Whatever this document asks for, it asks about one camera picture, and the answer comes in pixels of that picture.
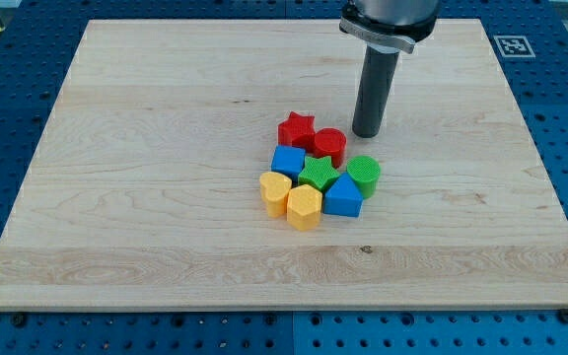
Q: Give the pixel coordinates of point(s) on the blue cube block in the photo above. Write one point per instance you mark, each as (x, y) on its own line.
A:
(288, 161)

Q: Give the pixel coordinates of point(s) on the light wooden board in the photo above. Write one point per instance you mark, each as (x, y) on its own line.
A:
(143, 192)

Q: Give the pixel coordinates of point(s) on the green star block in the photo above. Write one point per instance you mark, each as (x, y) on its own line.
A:
(319, 173)

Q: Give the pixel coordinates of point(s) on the yellow heart block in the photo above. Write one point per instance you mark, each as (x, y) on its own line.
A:
(274, 191)

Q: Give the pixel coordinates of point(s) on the yellow hexagon block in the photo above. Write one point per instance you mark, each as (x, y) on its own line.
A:
(304, 207)

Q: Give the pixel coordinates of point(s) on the red cylinder block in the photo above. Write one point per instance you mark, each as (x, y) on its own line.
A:
(330, 142)

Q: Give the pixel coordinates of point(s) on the red star block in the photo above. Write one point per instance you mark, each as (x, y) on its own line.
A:
(297, 130)

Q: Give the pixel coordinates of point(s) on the blue triangle block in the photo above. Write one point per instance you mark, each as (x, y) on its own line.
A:
(343, 198)

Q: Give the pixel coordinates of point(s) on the green cylinder block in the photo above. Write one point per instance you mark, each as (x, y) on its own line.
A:
(365, 171)

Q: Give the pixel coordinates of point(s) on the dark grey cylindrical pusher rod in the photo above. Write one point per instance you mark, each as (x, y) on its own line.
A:
(373, 93)

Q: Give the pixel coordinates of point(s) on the white fiducial marker tag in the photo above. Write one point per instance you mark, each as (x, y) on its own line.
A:
(514, 46)

